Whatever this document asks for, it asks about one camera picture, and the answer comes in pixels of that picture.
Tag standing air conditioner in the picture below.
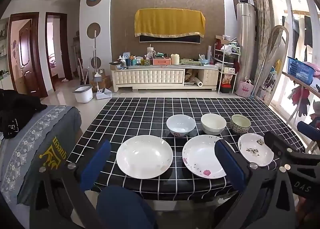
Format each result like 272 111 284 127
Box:
236 2 258 95

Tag black checked tablecloth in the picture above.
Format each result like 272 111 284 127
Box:
65 97 306 198

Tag cream white bowl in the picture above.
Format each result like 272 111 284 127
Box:
201 113 227 136

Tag blue plastic basket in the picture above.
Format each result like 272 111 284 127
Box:
287 56 315 79

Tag small patterned bowl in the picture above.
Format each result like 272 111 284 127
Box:
230 114 251 135

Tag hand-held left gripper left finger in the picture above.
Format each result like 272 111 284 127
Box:
29 140 112 229

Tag white mop bucket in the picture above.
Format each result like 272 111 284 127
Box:
72 85 94 104

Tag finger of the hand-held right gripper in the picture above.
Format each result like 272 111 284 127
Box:
264 131 301 160
297 121 320 143

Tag white bowl with red mark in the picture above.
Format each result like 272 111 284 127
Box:
166 114 196 138

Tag plain white plate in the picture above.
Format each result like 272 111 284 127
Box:
116 135 173 179

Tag white plate with pink flowers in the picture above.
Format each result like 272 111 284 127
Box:
182 135 235 179

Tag person's leg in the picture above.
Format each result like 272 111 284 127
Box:
96 185 157 229

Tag small white cartoon print plate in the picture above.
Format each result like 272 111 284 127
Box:
237 133 275 167

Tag red hanging clothes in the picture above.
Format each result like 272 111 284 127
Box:
291 86 311 115

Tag pink storage box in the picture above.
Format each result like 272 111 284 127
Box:
153 57 172 66

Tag white mop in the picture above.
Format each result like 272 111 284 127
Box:
92 30 102 79

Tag round brown wall decoration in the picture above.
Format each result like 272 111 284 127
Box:
87 22 101 38

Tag pink bag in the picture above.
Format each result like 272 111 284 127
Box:
235 79 254 98

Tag yellow cover cloth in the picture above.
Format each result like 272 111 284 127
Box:
134 8 206 38

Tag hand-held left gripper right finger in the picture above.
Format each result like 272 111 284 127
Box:
214 140 297 229

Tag patterned curtain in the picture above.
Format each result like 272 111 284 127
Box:
251 0 272 95

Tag brown wooden door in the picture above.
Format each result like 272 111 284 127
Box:
18 19 42 95

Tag cardboard boxes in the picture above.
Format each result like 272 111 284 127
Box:
90 69 112 90

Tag wall television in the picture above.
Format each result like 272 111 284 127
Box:
139 32 202 44

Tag white dustpan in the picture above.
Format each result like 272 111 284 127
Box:
96 88 112 100

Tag black clothing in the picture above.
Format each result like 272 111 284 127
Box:
0 89 48 140

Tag cream television cabinet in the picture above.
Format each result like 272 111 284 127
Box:
111 65 220 92

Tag white metal rack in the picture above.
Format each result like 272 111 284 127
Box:
214 44 241 94

